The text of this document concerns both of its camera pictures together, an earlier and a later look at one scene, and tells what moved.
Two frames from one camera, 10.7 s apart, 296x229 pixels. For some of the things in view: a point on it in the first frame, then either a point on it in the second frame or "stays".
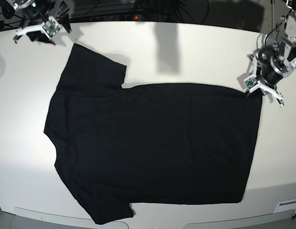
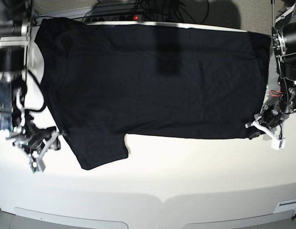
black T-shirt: x=162 y=144 -> x=103 y=80
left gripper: x=34 y=20 -> x=32 y=137
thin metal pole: x=272 y=2 stays
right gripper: x=273 y=67 -> x=273 y=115
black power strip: x=117 y=17 stays
